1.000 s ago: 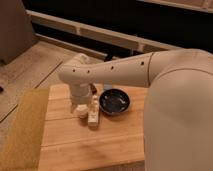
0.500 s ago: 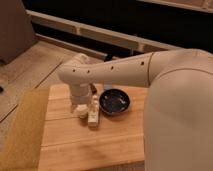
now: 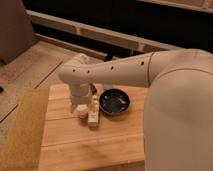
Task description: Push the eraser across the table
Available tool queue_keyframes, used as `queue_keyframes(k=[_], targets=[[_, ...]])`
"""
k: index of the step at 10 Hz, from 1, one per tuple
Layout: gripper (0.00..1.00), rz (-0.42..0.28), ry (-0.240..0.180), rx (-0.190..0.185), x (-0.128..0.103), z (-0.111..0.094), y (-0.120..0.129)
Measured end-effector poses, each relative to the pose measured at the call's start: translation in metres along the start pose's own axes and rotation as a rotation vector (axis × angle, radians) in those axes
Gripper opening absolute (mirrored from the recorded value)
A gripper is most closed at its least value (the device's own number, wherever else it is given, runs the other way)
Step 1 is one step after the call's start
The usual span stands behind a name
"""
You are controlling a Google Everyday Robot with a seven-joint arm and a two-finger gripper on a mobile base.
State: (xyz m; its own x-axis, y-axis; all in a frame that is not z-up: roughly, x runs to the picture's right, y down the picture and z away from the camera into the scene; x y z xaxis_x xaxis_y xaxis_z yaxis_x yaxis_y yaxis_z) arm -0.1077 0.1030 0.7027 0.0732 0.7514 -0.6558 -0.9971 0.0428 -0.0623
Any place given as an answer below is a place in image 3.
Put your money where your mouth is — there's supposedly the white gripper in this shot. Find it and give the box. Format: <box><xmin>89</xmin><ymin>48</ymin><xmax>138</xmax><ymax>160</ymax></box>
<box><xmin>69</xmin><ymin>84</ymin><xmax>99</xmax><ymax>118</ymax></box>

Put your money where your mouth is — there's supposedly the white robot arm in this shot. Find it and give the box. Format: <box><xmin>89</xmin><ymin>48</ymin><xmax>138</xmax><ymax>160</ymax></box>
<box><xmin>59</xmin><ymin>49</ymin><xmax>213</xmax><ymax>171</ymax></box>

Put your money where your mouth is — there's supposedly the black bowl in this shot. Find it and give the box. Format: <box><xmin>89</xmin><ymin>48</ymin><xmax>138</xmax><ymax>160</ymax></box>
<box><xmin>99</xmin><ymin>89</ymin><xmax>130</xmax><ymax>116</ymax></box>

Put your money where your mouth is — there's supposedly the wooden board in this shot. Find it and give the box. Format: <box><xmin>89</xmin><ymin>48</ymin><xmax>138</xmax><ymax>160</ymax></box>
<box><xmin>38</xmin><ymin>84</ymin><xmax>147</xmax><ymax>171</ymax></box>

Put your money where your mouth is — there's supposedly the yellow green mat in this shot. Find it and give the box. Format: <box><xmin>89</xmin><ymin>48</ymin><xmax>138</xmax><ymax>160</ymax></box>
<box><xmin>0</xmin><ymin>89</ymin><xmax>49</xmax><ymax>171</ymax></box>

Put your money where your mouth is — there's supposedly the grey cabinet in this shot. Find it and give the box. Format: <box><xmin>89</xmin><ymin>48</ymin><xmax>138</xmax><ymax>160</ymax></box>
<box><xmin>0</xmin><ymin>0</ymin><xmax>37</xmax><ymax>64</ymax></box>

